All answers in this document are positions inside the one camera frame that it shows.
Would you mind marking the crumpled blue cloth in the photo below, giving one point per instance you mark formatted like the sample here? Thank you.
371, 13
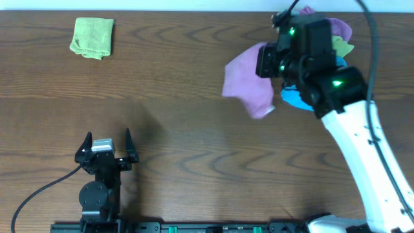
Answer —
291, 95

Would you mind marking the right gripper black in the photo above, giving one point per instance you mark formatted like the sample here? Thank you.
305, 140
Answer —
268, 52

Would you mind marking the crumpled purple cloth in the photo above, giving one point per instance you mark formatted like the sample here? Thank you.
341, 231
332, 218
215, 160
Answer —
338, 27

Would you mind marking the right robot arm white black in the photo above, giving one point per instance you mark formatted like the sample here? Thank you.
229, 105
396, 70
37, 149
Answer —
337, 95

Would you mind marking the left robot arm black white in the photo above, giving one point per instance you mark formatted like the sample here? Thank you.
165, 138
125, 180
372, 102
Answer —
100, 199

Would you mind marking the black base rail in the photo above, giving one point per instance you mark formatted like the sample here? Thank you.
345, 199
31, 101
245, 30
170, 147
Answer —
156, 227

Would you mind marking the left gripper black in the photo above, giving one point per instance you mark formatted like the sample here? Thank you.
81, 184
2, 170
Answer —
126, 164

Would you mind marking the folded green cloth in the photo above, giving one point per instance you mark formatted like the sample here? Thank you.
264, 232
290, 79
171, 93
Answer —
92, 37

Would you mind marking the crumpled olive green cloth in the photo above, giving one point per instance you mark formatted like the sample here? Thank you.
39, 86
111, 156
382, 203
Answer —
341, 46

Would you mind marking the purple cloth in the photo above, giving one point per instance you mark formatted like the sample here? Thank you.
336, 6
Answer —
338, 27
241, 82

